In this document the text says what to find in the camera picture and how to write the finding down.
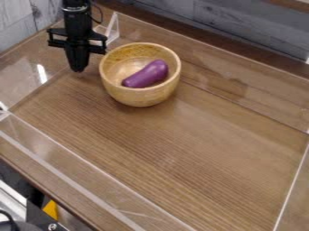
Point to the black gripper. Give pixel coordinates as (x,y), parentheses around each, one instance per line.
(77,36)

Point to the brown wooden bowl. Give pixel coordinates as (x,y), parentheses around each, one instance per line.
(126,60)

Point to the yellow label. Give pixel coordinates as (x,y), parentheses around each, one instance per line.
(50,209)

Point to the clear acrylic corner bracket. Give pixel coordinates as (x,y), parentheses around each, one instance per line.
(111,30)

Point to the clear acrylic front wall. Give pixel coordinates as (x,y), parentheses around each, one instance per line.
(83,188)

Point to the purple toy eggplant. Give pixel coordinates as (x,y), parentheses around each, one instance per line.
(147,76)

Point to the clear acrylic wall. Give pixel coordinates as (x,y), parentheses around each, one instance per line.
(270,91)
(83,188)

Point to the clear acrylic back wall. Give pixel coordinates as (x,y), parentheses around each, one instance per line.
(270,91)

